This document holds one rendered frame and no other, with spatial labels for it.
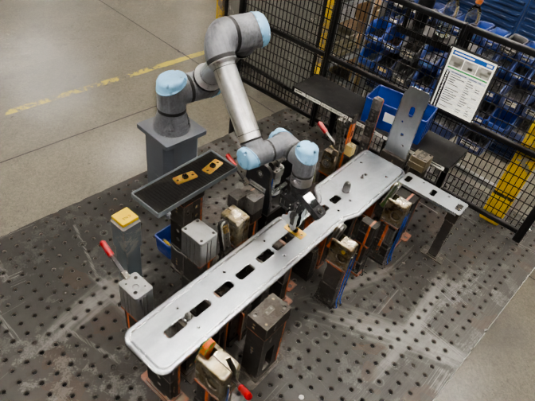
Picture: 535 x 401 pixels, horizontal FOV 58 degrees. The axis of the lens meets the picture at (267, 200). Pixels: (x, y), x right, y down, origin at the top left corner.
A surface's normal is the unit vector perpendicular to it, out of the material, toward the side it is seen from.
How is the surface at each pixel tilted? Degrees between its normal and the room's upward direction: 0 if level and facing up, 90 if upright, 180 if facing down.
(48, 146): 0
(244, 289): 0
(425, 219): 0
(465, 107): 90
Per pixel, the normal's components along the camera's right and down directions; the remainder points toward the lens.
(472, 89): -0.65, 0.45
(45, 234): 0.12, -0.73
